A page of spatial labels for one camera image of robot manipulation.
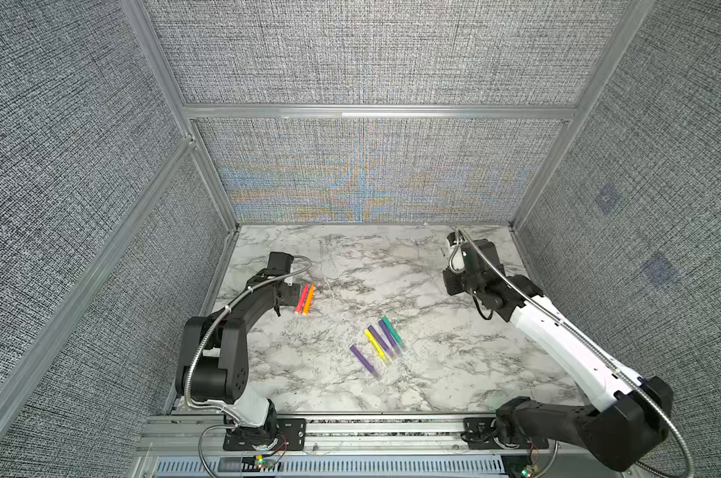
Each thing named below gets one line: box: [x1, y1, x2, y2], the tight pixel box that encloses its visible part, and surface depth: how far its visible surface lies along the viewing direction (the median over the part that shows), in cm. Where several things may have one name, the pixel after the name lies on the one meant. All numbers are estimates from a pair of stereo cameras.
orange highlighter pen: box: [301, 282, 316, 315], surface depth 99 cm
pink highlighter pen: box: [294, 282, 310, 314], surface depth 100 cm
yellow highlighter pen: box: [363, 328, 389, 365], surface depth 90 cm
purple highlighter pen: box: [349, 344, 383, 382], surface depth 87 cm
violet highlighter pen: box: [366, 324, 397, 359], surface depth 91 cm
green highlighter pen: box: [381, 314, 404, 345], surface depth 92 cm
